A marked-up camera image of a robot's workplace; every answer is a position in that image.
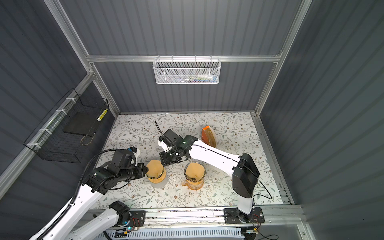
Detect black wire side basket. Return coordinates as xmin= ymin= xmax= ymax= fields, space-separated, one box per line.
xmin=24 ymin=90 xmax=109 ymax=164

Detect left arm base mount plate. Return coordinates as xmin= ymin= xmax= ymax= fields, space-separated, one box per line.
xmin=113 ymin=210 xmax=147 ymax=228

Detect pens in white basket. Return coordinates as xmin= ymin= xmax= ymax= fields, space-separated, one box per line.
xmin=178 ymin=75 xmax=219 ymax=83

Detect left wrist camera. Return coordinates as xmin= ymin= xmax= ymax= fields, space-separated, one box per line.
xmin=128 ymin=147 xmax=141 ymax=160

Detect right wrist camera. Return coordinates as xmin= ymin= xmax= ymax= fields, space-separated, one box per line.
xmin=158 ymin=140 xmax=169 ymax=153

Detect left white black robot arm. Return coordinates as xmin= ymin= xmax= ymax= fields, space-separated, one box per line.
xmin=31 ymin=147 xmax=148 ymax=240

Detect black corrugated cable conduit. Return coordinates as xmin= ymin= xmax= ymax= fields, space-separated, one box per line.
xmin=35 ymin=148 xmax=130 ymax=240

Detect wooden dripper ring stand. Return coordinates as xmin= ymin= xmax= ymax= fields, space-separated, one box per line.
xmin=186 ymin=180 xmax=204 ymax=188

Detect black pad in side basket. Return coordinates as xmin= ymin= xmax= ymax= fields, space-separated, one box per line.
xmin=63 ymin=113 xmax=101 ymax=137

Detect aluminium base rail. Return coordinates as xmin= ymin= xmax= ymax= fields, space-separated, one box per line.
xmin=64 ymin=206 xmax=304 ymax=229

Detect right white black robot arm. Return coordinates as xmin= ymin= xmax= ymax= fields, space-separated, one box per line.
xmin=158 ymin=129 xmax=260 ymax=223

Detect clear frosted glass carafe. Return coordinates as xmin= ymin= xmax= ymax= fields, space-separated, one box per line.
xmin=150 ymin=181 xmax=167 ymax=189

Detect orange glass carafe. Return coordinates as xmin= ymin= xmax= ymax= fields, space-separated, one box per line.
xmin=182 ymin=180 xmax=204 ymax=191

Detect green glass dripper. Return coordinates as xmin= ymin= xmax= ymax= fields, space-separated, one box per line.
xmin=146 ymin=166 xmax=167 ymax=183

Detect white wire wall basket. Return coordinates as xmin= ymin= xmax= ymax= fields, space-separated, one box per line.
xmin=153 ymin=59 xmax=222 ymax=85

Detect yellow marker in black basket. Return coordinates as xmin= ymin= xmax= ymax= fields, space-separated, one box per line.
xmin=97 ymin=108 xmax=109 ymax=122

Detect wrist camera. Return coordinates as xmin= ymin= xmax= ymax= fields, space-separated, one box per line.
xmin=128 ymin=147 xmax=141 ymax=160
xmin=158 ymin=140 xmax=169 ymax=153

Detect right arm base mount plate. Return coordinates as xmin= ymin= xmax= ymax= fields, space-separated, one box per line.
xmin=223 ymin=207 xmax=265 ymax=225

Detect orange coffee filter box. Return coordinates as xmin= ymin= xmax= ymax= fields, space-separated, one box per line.
xmin=202 ymin=126 xmax=216 ymax=145

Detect brown paper coffee filters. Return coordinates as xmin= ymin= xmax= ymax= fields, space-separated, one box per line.
xmin=206 ymin=128 xmax=217 ymax=148

